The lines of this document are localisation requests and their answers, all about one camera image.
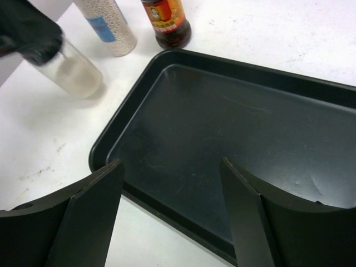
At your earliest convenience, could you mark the black-cap clear bottle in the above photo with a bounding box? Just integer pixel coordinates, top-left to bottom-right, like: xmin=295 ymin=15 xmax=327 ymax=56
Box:
xmin=22 ymin=37 xmax=103 ymax=99

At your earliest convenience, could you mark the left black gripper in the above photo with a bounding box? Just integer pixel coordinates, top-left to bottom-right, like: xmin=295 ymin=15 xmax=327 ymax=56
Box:
xmin=1 ymin=0 xmax=63 ymax=66

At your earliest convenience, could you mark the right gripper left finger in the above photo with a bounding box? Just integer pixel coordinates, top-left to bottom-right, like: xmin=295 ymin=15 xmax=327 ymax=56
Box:
xmin=1 ymin=160 xmax=125 ymax=266

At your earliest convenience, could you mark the left red-lid chili sauce jar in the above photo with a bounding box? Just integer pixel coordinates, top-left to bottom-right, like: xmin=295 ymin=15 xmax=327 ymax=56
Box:
xmin=141 ymin=0 xmax=192 ymax=50

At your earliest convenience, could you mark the black rectangular tray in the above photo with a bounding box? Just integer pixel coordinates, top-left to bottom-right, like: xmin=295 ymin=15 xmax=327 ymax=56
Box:
xmin=89 ymin=50 xmax=355 ymax=264

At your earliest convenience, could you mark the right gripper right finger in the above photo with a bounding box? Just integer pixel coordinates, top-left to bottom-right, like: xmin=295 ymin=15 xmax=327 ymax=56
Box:
xmin=220 ymin=158 xmax=355 ymax=266

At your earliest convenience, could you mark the silver-lid bead jar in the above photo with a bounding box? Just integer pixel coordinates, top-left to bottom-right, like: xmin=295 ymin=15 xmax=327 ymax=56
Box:
xmin=74 ymin=0 xmax=137 ymax=57

